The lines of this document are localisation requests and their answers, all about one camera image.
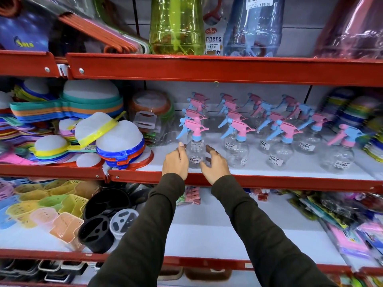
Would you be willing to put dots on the person's right hand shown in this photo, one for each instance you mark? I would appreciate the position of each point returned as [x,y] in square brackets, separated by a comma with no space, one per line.
[217,168]

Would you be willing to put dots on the person's left hand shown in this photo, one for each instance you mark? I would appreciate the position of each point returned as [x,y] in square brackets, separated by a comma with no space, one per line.
[175,164]

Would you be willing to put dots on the person's left fingers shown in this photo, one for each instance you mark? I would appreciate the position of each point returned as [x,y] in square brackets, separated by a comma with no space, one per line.
[182,148]

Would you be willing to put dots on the person's right thumb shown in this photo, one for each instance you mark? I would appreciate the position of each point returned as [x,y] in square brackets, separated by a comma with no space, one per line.
[204,167]

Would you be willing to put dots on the clear spray bottle pink trigger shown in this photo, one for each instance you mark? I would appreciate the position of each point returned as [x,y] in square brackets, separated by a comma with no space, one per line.
[196,152]

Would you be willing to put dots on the person's left forearm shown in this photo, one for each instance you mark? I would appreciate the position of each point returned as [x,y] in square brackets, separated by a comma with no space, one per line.
[143,236]

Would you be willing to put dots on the person's right forearm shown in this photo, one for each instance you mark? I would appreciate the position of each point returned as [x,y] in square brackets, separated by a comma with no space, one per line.
[263,236]

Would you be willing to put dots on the pink clothes peg packet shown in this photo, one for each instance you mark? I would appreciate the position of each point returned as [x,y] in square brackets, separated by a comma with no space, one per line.
[191,195]

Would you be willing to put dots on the bagged strainer pack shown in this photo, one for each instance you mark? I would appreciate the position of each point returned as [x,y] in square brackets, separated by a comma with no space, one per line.
[151,116]

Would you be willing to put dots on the stack of blue orange strainers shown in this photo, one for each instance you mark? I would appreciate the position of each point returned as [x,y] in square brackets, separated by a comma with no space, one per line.
[121,146]

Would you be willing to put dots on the group of clear spray bottles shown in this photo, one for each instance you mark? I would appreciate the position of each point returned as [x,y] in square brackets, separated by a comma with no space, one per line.
[281,152]

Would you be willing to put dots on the red metal shelf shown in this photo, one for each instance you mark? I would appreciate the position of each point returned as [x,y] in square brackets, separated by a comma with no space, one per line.
[191,261]
[51,171]
[227,70]
[27,63]
[284,180]

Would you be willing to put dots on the yellow rimmed strainer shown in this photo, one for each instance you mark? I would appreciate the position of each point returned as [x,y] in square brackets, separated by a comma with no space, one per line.
[95,127]

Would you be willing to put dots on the large black plastic holder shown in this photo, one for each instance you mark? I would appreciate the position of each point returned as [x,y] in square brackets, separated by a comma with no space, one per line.
[104,203]

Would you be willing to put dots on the white cutlery holder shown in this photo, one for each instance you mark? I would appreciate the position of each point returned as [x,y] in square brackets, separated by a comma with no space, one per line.
[122,222]

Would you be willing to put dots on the brown plastic container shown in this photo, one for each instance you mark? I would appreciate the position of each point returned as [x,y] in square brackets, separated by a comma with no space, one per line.
[206,274]

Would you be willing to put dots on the stack of large colourful strainers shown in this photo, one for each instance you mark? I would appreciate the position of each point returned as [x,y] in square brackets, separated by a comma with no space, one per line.
[86,100]

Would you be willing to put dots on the labelled hanger pack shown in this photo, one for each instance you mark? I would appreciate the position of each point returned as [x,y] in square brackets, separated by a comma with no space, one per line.
[213,38]

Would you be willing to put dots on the black cutlery holder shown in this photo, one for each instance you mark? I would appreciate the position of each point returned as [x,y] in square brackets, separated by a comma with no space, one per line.
[95,234]

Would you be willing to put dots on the green transparent plastic bottle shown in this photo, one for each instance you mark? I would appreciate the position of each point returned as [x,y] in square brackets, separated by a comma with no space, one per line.
[176,26]

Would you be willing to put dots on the pile of small colourful strainers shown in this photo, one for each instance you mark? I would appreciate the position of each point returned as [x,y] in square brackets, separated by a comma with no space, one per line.
[45,146]

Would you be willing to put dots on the blue transparent plastic bottle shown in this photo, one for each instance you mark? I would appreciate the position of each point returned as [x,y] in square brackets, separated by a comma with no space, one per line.
[254,29]

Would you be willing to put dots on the bundle of orange hangers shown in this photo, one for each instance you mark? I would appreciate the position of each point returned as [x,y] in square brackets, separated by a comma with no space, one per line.
[98,32]

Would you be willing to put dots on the pile of pastel plastic baskets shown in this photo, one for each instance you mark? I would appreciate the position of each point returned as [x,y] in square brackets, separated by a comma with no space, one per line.
[45,203]

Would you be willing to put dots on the pile of colourful packets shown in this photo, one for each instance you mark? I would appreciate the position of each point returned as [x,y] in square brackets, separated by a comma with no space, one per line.
[344,221]

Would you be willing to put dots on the stack of colourful plastic ware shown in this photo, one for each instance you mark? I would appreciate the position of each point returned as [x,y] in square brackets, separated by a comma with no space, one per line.
[359,113]

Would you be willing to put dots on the row of black white trays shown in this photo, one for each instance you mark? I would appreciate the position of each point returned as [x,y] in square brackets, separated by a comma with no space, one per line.
[45,270]

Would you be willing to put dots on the dark blue packet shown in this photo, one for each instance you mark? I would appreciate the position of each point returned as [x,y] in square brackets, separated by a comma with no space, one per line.
[24,35]

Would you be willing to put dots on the pink transparent plastic container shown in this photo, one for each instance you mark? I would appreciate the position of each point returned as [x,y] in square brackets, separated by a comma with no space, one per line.
[353,29]

